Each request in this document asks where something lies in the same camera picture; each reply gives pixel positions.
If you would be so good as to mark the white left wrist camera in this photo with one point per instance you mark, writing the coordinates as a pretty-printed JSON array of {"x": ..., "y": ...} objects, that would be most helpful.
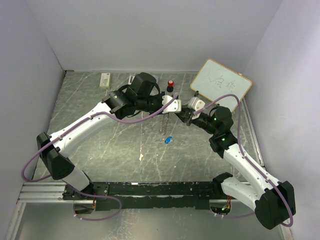
[{"x": 174, "y": 107}]

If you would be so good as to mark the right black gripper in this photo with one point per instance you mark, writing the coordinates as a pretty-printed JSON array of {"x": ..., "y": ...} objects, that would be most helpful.
[{"x": 185, "y": 116}]

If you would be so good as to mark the green white staple box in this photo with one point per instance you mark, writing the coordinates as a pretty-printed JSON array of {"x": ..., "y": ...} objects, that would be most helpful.
[{"x": 105, "y": 81}]

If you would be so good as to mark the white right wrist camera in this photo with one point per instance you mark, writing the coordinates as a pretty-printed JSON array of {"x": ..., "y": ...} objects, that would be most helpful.
[{"x": 195, "y": 104}]

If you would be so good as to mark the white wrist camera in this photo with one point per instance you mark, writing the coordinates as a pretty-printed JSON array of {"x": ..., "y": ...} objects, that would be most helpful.
[
  {"x": 174, "y": 107},
  {"x": 195, "y": 104}
]

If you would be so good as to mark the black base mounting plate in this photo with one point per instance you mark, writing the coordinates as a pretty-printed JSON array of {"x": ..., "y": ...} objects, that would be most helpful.
[{"x": 200, "y": 195}]

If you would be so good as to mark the aluminium rail frame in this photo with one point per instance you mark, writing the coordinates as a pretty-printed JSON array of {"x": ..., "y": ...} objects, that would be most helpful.
[{"x": 40, "y": 191}]

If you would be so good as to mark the yellow framed whiteboard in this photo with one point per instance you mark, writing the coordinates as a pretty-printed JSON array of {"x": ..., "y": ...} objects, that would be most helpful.
[{"x": 214, "y": 80}]

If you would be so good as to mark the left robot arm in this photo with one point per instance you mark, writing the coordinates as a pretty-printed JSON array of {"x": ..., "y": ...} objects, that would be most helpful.
[{"x": 142, "y": 95}]

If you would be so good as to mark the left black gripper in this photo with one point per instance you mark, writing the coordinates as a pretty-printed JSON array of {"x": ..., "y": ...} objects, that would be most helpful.
[{"x": 160, "y": 96}]

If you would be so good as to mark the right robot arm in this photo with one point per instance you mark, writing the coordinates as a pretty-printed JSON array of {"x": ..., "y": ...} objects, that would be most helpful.
[{"x": 272, "y": 201}]

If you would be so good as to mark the white stapler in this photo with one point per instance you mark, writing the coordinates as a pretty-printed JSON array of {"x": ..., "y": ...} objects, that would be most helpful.
[{"x": 130, "y": 80}]

